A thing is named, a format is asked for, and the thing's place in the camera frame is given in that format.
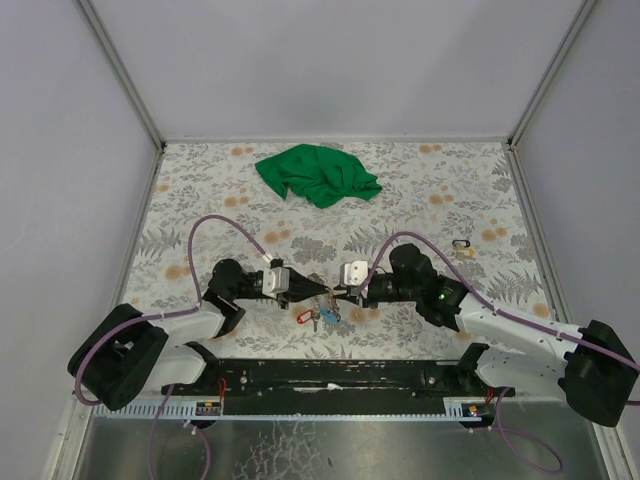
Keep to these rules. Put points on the aluminium corner post left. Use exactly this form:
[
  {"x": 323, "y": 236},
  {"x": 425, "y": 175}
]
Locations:
[{"x": 106, "y": 45}]

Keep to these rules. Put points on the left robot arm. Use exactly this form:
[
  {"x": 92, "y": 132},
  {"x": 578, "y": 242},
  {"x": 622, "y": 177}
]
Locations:
[{"x": 130, "y": 352}]

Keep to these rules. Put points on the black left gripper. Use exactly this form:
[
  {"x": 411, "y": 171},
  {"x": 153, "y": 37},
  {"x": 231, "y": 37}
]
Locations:
[{"x": 262, "y": 294}]

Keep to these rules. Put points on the green crumpled cloth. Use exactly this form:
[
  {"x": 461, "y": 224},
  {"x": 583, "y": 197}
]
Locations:
[{"x": 322, "y": 175}]

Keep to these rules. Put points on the key with black tag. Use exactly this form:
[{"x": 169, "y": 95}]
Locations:
[{"x": 463, "y": 249}]

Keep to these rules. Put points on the aluminium corner post right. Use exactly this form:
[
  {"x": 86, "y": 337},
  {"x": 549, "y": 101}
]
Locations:
[{"x": 558, "y": 59}]

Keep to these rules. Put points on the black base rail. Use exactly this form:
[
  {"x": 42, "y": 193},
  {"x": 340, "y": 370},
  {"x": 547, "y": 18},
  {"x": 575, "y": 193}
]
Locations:
[{"x": 252, "y": 377}]

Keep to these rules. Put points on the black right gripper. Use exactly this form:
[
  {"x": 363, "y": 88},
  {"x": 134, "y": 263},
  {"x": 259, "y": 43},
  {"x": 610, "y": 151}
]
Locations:
[{"x": 362, "y": 291}]

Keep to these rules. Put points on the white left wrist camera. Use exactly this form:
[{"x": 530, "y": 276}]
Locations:
[{"x": 275, "y": 279}]

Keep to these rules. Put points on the white slotted cable duct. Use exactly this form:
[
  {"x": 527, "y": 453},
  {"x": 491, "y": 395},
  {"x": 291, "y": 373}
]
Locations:
[{"x": 316, "y": 406}]

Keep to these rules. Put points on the red key tag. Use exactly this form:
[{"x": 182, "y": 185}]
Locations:
[{"x": 304, "y": 317}]

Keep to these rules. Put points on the silver key on red tag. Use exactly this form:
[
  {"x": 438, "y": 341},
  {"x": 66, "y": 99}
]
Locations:
[{"x": 315, "y": 317}]

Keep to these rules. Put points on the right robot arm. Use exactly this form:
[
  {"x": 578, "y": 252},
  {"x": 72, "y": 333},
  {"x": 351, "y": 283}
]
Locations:
[{"x": 587, "y": 367}]

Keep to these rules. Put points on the aluminium corner post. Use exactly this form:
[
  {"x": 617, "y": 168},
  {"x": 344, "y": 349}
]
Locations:
[
  {"x": 558, "y": 59},
  {"x": 106, "y": 45}
]

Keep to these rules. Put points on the metal key organizer blue handle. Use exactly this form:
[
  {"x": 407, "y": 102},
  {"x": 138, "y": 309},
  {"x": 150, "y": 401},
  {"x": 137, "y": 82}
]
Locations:
[{"x": 326, "y": 304}]

